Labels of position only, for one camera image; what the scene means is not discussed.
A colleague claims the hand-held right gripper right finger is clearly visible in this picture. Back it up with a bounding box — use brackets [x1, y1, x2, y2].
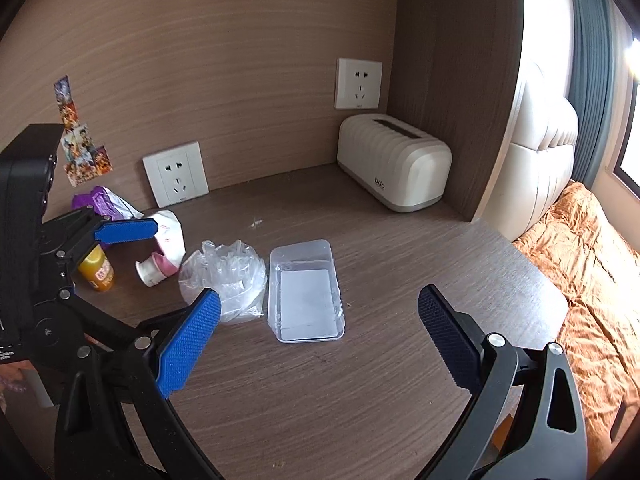
[419, 284, 588, 480]

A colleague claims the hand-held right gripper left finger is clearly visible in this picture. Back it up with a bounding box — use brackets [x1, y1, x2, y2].
[54, 287, 223, 480]

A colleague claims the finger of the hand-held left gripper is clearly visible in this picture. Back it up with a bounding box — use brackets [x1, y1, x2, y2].
[42, 208, 157, 262]
[47, 285, 193, 356]

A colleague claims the yellow paper cup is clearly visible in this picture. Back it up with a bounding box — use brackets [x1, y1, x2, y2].
[77, 245, 116, 292]

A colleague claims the clear plastic bag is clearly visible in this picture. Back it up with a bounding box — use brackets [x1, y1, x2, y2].
[178, 240, 267, 324]

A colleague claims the clear plastic box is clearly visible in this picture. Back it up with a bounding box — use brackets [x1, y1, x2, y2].
[267, 239, 347, 344]

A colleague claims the person's left hand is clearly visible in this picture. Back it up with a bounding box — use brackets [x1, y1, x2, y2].
[0, 361, 31, 398]

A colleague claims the purple snack packet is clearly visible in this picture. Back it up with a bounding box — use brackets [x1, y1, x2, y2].
[71, 186, 146, 222]

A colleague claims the strip of cartoon stickers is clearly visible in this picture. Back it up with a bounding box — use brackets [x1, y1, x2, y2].
[53, 76, 114, 187]

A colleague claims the orange bedding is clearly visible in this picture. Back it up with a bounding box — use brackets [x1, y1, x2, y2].
[492, 180, 640, 466]

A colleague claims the white ribbed tissue box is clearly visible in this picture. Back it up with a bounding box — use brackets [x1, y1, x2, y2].
[336, 114, 453, 213]

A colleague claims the cream padded headboard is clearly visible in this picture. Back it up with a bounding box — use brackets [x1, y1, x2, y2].
[500, 62, 579, 243]

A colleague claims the window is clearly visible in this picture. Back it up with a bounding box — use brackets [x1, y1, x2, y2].
[612, 35, 640, 196]

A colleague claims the grey blue curtain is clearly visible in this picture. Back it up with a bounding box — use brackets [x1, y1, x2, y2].
[567, 0, 621, 191]

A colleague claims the white wall outlet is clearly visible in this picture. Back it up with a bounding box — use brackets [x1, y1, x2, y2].
[142, 141, 210, 209]
[334, 57, 383, 111]

